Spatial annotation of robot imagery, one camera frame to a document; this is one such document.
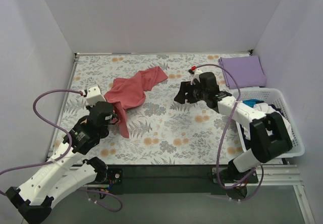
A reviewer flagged red t shirt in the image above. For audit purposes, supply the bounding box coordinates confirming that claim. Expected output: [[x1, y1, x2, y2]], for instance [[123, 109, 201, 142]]
[[104, 66, 168, 139]]

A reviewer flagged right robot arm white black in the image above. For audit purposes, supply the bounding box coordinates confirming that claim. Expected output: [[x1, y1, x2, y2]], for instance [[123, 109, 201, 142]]
[[174, 69, 293, 182]]

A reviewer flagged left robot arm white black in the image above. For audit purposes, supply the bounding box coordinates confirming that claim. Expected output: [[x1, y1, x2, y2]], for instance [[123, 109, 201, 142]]
[[6, 101, 118, 223]]

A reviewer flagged folded purple t shirt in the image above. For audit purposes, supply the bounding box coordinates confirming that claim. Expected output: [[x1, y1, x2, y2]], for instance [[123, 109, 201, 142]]
[[218, 55, 266, 88]]

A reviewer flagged blue t shirt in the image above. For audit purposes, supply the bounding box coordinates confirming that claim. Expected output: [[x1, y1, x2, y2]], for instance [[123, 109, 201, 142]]
[[243, 99, 264, 108]]

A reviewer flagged floral patterned table mat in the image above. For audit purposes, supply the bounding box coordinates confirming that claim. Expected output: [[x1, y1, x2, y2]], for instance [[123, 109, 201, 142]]
[[47, 54, 249, 165]]

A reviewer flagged white t shirt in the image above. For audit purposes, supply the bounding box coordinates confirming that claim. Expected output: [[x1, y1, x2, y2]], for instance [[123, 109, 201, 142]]
[[254, 102, 294, 141]]

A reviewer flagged white plastic laundry basket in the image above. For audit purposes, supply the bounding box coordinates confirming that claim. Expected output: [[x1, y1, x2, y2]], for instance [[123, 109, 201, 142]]
[[223, 87, 305, 158]]

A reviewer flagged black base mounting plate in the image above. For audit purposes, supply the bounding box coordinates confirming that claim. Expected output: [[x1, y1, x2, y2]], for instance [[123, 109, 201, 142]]
[[78, 164, 259, 197]]

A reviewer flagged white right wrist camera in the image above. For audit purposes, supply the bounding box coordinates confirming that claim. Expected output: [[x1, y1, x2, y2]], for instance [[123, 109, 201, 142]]
[[188, 66, 203, 85]]

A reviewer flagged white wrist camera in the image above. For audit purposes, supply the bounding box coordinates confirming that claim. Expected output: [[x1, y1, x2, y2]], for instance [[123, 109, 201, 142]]
[[81, 84, 106, 107], [188, 66, 203, 85]]

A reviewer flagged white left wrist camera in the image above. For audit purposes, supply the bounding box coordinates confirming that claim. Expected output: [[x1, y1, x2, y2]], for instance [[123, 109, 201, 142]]
[[81, 84, 106, 107]]

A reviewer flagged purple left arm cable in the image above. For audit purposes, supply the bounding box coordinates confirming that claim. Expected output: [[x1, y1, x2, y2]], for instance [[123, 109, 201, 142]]
[[0, 89, 124, 212]]

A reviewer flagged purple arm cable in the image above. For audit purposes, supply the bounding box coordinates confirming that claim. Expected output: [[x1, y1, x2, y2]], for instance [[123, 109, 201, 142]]
[[0, 89, 124, 212], [194, 64, 265, 201]]

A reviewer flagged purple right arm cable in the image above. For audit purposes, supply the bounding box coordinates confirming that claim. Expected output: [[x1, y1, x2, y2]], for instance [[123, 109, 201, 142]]
[[194, 64, 265, 201]]

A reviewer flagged aluminium frame rail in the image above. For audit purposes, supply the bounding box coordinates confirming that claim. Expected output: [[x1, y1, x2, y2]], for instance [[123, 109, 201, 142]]
[[25, 158, 316, 224]]

